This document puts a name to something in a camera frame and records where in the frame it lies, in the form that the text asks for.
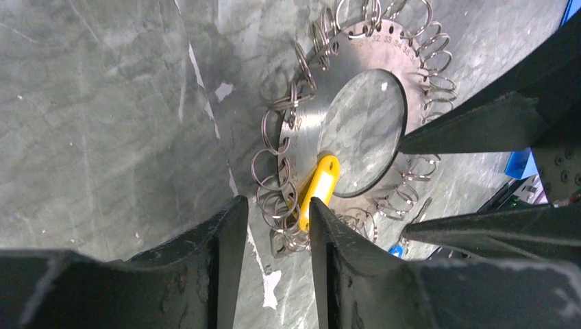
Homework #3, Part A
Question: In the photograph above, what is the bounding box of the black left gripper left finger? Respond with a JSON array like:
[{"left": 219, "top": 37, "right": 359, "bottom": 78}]
[{"left": 1, "top": 195, "right": 249, "bottom": 328}]

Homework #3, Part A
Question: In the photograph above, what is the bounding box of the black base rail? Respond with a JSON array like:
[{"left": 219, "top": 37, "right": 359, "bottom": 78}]
[{"left": 478, "top": 175, "right": 547, "bottom": 212}]

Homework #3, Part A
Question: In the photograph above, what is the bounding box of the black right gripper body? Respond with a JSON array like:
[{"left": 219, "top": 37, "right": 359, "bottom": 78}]
[{"left": 532, "top": 132, "right": 580, "bottom": 206}]

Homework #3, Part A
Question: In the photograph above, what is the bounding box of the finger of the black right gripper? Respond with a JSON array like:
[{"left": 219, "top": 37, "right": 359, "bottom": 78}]
[
  {"left": 403, "top": 205, "right": 580, "bottom": 265},
  {"left": 397, "top": 12, "right": 580, "bottom": 154}
]

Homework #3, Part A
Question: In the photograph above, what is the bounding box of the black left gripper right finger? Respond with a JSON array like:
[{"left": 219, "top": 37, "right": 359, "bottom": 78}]
[{"left": 310, "top": 199, "right": 580, "bottom": 328}]

